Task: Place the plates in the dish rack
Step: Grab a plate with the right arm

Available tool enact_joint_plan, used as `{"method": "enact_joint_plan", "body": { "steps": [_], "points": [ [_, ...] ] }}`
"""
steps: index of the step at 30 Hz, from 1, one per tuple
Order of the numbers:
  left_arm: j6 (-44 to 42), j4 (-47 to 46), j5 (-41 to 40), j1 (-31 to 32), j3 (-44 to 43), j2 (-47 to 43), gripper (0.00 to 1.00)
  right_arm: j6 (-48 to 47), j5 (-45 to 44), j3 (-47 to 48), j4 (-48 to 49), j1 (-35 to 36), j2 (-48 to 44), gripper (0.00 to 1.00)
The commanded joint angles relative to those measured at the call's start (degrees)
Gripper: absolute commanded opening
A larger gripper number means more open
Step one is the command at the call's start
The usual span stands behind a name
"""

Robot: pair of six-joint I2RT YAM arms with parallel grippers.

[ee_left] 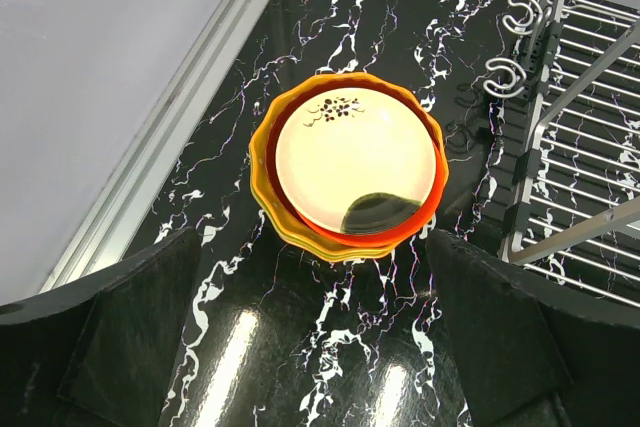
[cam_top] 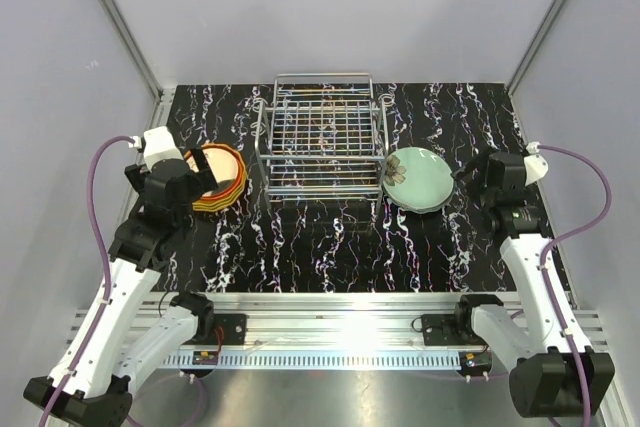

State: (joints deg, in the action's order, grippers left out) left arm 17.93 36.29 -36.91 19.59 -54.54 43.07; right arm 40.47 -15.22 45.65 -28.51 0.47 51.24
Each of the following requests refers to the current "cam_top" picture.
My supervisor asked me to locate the cream plate with dark patch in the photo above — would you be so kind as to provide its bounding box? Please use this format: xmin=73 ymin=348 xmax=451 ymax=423
xmin=201 ymin=144 xmax=239 ymax=197

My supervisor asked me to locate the light green flower plate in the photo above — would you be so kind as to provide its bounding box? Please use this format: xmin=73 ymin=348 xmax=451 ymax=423
xmin=383 ymin=147 xmax=454 ymax=208

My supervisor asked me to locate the white plate teal rim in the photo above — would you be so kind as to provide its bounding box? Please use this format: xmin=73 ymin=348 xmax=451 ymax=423
xmin=394 ymin=190 xmax=454 ymax=215

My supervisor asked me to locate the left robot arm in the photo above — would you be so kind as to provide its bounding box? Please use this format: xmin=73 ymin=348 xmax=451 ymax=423
xmin=23 ymin=148 xmax=218 ymax=426

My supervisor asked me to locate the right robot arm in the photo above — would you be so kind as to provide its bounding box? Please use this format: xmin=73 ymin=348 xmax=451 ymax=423
xmin=452 ymin=148 xmax=615 ymax=425

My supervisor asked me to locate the yellow scalloped plate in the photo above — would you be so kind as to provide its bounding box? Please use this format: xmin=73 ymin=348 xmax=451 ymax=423
xmin=183 ymin=144 xmax=250 ymax=214

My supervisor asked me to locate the red-orange scalloped plate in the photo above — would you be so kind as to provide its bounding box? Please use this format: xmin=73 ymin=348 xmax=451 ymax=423
xmin=185 ymin=145 xmax=247 ymax=206

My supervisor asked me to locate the left controller board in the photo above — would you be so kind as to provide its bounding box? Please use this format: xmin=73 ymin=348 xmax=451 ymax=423
xmin=192 ymin=351 xmax=219 ymax=365

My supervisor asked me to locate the controller board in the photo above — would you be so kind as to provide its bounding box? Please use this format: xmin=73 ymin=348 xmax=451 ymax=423
xmin=192 ymin=351 xmax=219 ymax=365
xmin=461 ymin=351 xmax=492 ymax=371

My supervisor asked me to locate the right controller board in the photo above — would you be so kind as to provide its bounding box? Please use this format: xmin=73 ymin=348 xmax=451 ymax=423
xmin=461 ymin=351 xmax=492 ymax=371

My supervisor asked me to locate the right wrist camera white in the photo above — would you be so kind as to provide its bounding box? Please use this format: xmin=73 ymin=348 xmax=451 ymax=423
xmin=523 ymin=142 xmax=549 ymax=186

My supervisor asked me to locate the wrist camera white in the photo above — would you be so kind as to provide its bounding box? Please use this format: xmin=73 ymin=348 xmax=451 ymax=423
xmin=128 ymin=126 xmax=188 ymax=174
xmin=523 ymin=142 xmax=549 ymax=186

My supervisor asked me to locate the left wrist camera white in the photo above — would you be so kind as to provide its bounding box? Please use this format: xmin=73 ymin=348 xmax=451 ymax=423
xmin=128 ymin=126 xmax=188 ymax=174

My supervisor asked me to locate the metal wire dish rack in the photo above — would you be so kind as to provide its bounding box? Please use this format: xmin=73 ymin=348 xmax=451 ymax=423
xmin=253 ymin=72 xmax=390 ymax=211

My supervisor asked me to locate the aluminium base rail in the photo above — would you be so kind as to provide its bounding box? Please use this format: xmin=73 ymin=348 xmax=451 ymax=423
xmin=74 ymin=291 xmax=609 ymax=373

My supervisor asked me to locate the left aluminium frame post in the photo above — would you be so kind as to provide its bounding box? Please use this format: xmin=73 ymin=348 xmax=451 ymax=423
xmin=98 ymin=0 xmax=164 ymax=103

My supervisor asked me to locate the aluminium frame post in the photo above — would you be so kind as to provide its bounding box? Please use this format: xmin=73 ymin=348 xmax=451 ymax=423
xmin=98 ymin=0 xmax=164 ymax=103
xmin=506 ymin=0 xmax=569 ymax=96

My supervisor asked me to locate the right aluminium frame post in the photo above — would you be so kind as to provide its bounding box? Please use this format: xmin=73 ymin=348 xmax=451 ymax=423
xmin=506 ymin=0 xmax=569 ymax=96

